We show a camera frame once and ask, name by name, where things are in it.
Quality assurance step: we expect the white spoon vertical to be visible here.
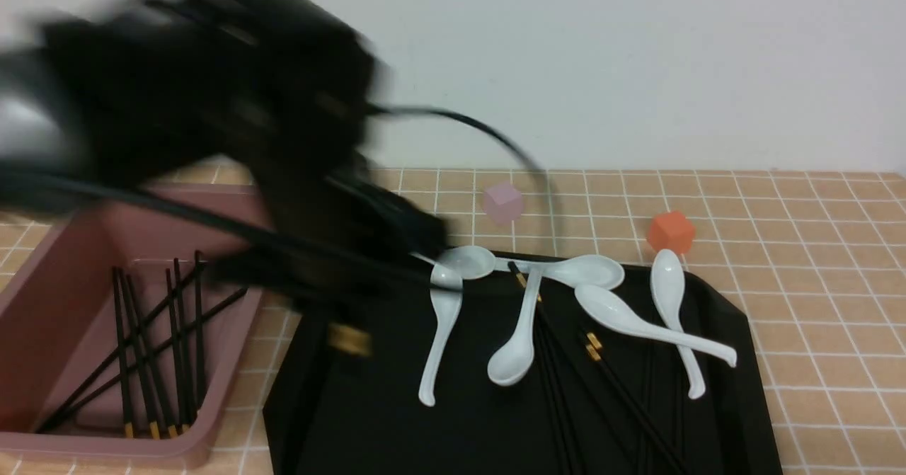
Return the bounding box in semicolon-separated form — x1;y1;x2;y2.
418;263;463;407
486;263;544;386

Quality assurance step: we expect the white spoon centre horizontal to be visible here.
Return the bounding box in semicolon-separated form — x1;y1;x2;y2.
494;253;626;289

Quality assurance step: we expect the black tray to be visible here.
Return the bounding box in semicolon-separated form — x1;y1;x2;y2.
263;272;783;474

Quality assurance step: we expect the white spoon diagonal right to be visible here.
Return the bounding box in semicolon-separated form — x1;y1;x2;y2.
575;285;738;367

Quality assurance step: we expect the black cable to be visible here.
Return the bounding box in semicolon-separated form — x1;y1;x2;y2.
365;105;560;235

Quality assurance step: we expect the black chopstick gold band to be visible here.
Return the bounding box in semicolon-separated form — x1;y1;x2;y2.
534;278;591;474
585;344;680;475
586;331;691;475

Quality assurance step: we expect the white spoon vertical left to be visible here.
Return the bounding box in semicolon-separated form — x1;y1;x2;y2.
418;263;463;407

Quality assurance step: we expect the pink plastic bin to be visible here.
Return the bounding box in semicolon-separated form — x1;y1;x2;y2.
1;203;263;469

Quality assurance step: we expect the white spoon far right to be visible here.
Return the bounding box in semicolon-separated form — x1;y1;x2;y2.
650;249;706;400

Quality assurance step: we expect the white spoon far left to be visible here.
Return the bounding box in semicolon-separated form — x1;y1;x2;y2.
411;245;496;280

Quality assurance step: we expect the orange cube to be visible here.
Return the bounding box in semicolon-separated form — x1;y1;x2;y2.
646;210;696;255

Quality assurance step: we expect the pink cube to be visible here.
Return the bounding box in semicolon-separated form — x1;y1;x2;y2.
482;181;524;226

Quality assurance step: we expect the white spoon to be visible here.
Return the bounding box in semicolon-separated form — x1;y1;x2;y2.
411;245;496;280
650;249;706;400

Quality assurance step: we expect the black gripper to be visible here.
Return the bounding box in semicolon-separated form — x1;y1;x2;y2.
2;0;450;294

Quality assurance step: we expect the black chopstick in bin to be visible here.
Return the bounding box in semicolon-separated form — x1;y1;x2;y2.
165;268;184;433
194;250;207;413
116;268;161;440
36;269;195;433
172;258;195;433
111;268;134;439
39;284;251;433

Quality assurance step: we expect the white spoon centre vertical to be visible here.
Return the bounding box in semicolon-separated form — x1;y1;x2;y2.
486;263;544;386

